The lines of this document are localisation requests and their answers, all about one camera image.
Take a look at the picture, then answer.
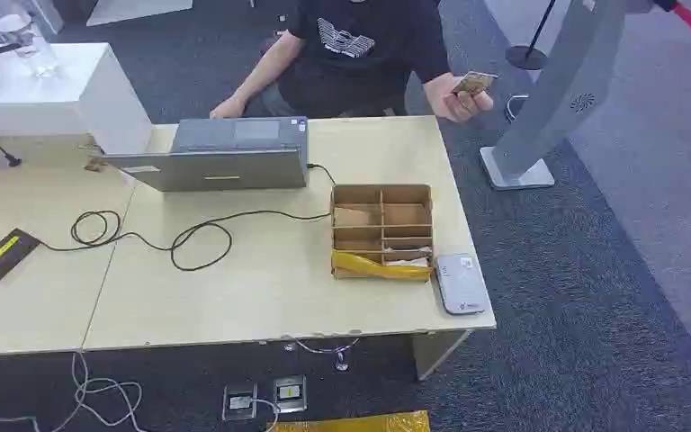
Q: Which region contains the person's right hand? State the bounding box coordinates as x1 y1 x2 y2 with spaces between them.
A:
209 96 247 120

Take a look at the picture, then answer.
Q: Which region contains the person's left hand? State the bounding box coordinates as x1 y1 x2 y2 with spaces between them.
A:
423 72 495 124

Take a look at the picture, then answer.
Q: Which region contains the golden card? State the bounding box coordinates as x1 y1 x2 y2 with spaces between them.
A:
451 71 498 96

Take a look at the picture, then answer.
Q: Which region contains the grey laptop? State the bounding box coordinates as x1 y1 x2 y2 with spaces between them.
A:
95 116 311 194

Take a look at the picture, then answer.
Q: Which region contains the person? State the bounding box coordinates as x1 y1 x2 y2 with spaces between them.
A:
209 0 496 124

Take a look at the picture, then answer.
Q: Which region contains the wooden card box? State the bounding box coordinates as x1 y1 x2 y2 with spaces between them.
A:
329 183 435 282

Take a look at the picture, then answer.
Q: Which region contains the grey kiosk stand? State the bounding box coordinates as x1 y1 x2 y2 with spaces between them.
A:
479 0 657 192

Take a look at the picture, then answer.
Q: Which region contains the white platform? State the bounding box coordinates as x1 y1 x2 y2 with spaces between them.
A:
85 0 194 28

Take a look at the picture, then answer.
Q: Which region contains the white cabinet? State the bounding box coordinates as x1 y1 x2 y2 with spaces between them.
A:
0 41 154 157

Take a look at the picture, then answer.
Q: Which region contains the yellow tape strip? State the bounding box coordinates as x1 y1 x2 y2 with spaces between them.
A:
330 248 434 282

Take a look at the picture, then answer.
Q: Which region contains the grey card reader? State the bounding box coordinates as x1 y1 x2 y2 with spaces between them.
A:
435 253 492 316

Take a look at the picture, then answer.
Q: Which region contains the clear glass container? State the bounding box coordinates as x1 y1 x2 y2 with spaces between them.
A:
0 12 60 78

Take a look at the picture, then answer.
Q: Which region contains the small black antenna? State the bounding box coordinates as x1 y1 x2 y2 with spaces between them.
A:
0 135 23 168

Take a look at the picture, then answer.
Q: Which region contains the pale desk leg panel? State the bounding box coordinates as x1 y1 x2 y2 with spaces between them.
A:
412 329 473 382

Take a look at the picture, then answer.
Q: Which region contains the black power adapter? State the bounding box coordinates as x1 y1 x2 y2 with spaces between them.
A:
0 228 42 284

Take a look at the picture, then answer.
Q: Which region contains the yellow plastic bag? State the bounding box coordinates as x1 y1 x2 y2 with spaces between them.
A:
267 409 431 432

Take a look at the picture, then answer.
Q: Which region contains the grey metal ring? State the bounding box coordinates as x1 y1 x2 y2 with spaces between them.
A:
504 93 530 124

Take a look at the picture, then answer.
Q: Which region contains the black stanchion post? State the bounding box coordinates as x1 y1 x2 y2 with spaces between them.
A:
505 0 559 71

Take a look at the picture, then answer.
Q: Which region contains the black laptop power cable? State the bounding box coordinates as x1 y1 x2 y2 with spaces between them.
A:
38 162 337 273

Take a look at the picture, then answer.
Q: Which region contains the clear cable under desk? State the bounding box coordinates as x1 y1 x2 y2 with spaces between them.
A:
283 337 362 373

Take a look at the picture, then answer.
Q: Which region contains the white socket cable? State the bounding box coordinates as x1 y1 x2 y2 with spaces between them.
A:
249 398 281 432

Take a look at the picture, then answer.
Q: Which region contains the white floor cable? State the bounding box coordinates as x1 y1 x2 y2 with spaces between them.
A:
0 351 150 432

